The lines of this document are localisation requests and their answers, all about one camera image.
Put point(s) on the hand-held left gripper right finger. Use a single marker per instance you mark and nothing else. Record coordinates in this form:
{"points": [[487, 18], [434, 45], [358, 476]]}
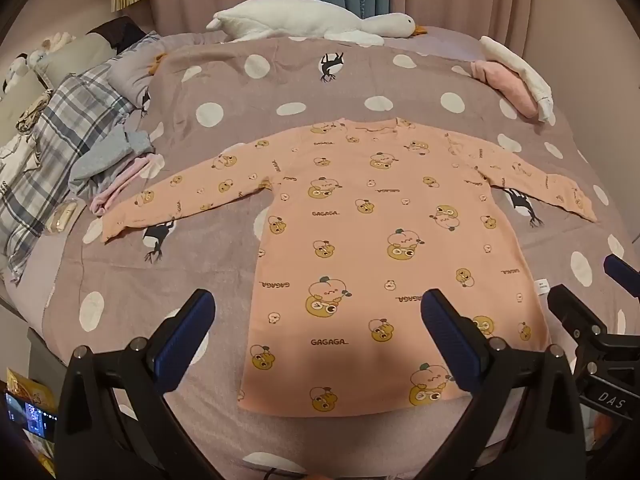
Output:
{"points": [[450, 345]]}

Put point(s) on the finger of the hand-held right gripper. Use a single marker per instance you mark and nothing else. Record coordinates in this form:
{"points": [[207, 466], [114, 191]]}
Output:
{"points": [[622, 272], [575, 310]]}

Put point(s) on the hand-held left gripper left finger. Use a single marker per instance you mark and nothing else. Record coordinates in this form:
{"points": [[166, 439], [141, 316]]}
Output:
{"points": [[185, 340]]}

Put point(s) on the pink cartoon print shirt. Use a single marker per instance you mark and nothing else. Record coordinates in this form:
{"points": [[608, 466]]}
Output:
{"points": [[350, 240]]}

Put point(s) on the yellow packet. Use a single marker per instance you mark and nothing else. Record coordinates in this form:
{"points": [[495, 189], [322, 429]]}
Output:
{"points": [[27, 385]]}

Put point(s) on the light pink garment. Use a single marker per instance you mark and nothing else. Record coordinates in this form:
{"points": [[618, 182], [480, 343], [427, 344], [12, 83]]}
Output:
{"points": [[125, 185]]}

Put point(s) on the smartphone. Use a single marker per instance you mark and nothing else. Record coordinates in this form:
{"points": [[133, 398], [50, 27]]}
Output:
{"points": [[30, 417]]}

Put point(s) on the clear gold pouch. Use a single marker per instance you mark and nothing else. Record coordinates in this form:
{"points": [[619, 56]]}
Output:
{"points": [[61, 216]]}

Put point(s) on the grey garment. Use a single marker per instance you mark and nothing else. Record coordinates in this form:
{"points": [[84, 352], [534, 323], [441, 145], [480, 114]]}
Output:
{"points": [[105, 160]]}

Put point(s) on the pink folded cloth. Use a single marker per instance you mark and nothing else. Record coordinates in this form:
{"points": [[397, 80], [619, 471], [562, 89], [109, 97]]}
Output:
{"points": [[505, 85]]}

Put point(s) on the white folded cloth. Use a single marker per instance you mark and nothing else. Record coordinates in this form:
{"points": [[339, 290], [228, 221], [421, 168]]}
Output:
{"points": [[515, 62]]}

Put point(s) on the white printed cloth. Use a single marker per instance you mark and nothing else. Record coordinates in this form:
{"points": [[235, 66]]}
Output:
{"points": [[17, 160]]}

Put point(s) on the plaid quilt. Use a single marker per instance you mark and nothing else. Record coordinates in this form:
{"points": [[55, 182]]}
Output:
{"points": [[65, 125]]}

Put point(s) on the mauve polka dot blanket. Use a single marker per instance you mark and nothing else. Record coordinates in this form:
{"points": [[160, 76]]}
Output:
{"points": [[240, 90]]}

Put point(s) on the leopard patterned cloth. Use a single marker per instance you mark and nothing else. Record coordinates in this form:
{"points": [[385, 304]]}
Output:
{"points": [[32, 110]]}

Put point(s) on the lilac bed sheet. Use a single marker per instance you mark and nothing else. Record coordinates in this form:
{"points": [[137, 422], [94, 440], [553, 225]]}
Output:
{"points": [[450, 40]]}

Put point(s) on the beige pillow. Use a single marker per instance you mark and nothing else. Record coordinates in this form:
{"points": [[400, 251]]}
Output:
{"points": [[80, 52], [20, 100]]}

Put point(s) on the dark brown pillow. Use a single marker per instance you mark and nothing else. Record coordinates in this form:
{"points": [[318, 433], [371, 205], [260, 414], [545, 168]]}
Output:
{"points": [[120, 32]]}

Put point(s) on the white plush toy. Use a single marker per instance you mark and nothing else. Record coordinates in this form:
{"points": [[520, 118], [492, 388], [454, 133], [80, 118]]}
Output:
{"points": [[16, 72], [50, 45]]}

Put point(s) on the white goose plush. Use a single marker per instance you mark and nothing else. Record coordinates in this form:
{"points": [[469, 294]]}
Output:
{"points": [[300, 17]]}

